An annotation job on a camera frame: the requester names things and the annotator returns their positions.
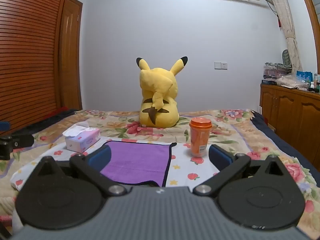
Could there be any wooden cabinet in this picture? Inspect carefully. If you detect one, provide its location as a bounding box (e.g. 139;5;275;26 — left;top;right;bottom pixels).
259;84;320;161

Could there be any blue carton box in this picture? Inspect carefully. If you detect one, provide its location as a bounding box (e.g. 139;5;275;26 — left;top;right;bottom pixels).
296;70;313;84

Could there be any wooden louvered wardrobe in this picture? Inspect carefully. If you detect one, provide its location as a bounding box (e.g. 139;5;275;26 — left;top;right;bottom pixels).
0;0;73;133

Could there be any purple towel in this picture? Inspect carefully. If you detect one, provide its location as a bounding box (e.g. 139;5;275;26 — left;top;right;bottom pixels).
100;141;177;187

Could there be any clear plastic bag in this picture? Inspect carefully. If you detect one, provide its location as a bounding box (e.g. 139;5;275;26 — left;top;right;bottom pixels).
276;74;309;90

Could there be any beige curtain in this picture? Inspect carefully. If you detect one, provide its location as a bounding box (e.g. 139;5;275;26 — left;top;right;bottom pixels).
265;0;303;73

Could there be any small bottles group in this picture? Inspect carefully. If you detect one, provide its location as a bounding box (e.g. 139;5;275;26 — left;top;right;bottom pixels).
309;74;320;92

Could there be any wooden door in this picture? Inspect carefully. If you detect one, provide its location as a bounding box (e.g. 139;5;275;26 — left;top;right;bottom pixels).
59;0;83;110

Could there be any orange lidded cup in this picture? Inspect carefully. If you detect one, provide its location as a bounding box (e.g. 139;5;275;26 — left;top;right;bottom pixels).
189;117;213;157

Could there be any pink tissue box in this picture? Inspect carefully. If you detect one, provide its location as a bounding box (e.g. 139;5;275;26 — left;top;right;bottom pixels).
62;121;101;153

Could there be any white strawberry print cloth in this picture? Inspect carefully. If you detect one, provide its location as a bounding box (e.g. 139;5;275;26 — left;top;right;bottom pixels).
11;140;221;191

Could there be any floral bed sheet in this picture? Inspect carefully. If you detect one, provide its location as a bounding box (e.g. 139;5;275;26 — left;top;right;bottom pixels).
0;109;320;235

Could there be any dark blue blanket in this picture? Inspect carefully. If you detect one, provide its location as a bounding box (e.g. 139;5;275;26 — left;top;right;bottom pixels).
251;110;320;178

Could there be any stack of folded cloths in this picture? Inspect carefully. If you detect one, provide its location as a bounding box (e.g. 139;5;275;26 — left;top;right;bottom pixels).
262;62;292;80

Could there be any yellow plush toy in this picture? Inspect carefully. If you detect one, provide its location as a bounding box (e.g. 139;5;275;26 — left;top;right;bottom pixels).
136;56;188;128

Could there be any wooden window frame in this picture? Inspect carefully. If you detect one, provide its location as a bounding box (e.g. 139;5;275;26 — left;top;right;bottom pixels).
297;0;320;63

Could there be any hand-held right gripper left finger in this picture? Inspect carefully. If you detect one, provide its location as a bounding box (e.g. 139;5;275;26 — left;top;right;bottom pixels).
32;145;127;197

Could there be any green hand fan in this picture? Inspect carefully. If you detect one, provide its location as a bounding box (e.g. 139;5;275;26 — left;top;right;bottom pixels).
282;49;292;67

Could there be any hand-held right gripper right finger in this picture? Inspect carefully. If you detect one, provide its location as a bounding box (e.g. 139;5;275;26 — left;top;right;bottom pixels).
193;145;288;196

